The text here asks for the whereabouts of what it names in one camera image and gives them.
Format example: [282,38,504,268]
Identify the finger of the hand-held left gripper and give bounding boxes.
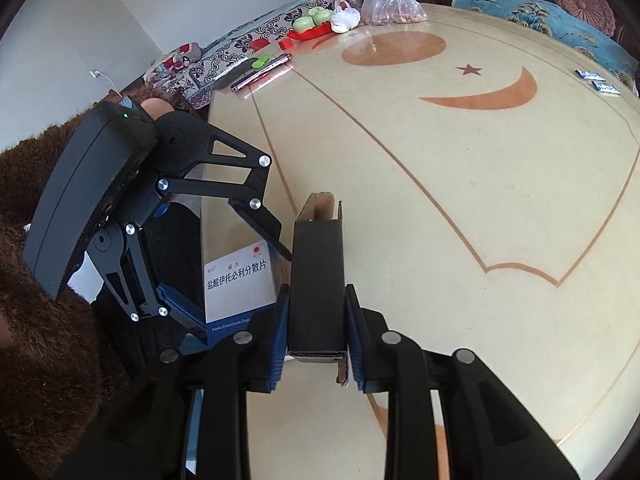
[159,125,294,262]
[92,222,211,357]

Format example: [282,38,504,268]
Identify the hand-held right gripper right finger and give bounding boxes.
[344,284,566,480]

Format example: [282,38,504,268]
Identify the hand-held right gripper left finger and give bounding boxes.
[55,284,292,480]

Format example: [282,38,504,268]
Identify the white blue-striped medicine box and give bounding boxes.
[202,240,282,349]

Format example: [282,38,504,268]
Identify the black cardboard box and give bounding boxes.
[287,191,351,387]

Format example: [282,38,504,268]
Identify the person's left hand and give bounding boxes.
[140,98,177,122]

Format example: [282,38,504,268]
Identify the pink-edged phone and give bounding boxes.
[231,54,292,94]

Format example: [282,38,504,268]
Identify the brown fuzzy blanket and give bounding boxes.
[0,110,201,480]

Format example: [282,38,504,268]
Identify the plush toy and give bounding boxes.
[150,42,204,79]

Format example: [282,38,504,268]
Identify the black white floral cloth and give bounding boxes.
[144,0,351,111]

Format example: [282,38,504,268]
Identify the small white plastic bag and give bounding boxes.
[330,0,362,34]

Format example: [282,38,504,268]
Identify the blue patterned cloth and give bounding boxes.
[451,0,640,97]

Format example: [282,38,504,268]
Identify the pink round cushion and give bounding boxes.
[553,0,616,37]

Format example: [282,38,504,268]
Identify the white charger with cable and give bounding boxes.
[89,68,124,97]

